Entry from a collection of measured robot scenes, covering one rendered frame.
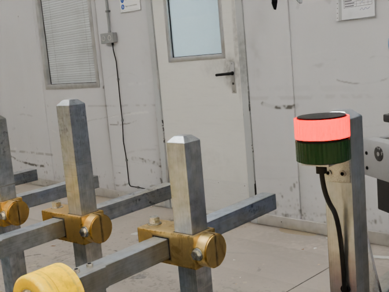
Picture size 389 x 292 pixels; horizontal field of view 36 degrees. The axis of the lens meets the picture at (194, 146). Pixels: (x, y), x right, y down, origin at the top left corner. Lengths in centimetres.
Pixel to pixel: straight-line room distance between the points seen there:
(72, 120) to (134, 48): 393
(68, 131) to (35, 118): 532
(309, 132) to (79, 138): 49
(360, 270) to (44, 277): 38
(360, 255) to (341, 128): 17
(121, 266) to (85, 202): 24
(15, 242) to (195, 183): 33
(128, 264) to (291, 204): 327
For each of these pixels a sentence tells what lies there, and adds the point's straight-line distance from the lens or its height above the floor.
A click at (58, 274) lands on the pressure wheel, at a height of 98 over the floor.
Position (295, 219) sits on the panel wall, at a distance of 407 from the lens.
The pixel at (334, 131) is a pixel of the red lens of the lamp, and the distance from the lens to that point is 64.
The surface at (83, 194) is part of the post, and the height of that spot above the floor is 101.
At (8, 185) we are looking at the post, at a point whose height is 100.
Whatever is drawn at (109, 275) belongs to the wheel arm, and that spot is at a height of 95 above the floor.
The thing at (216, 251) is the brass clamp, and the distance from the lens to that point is 87.
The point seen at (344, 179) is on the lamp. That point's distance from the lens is 70.
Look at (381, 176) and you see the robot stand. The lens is 143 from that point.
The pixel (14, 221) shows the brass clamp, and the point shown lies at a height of 93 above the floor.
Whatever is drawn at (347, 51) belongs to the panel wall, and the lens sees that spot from 367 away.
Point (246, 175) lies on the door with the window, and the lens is 426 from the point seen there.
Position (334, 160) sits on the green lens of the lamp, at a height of 110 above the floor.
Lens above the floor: 123
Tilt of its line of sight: 9 degrees down
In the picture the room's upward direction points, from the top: 5 degrees counter-clockwise
